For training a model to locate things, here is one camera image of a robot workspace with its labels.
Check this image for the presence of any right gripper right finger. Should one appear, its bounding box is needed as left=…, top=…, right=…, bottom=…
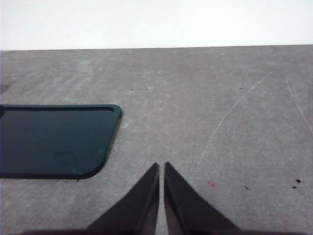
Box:
left=163, top=161, right=245, bottom=235

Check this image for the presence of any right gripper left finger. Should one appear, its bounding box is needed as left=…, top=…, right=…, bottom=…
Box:
left=83, top=162, right=160, bottom=235

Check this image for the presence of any dark teal rectangular tray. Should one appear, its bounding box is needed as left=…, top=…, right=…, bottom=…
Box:
left=0, top=104, right=124, bottom=181

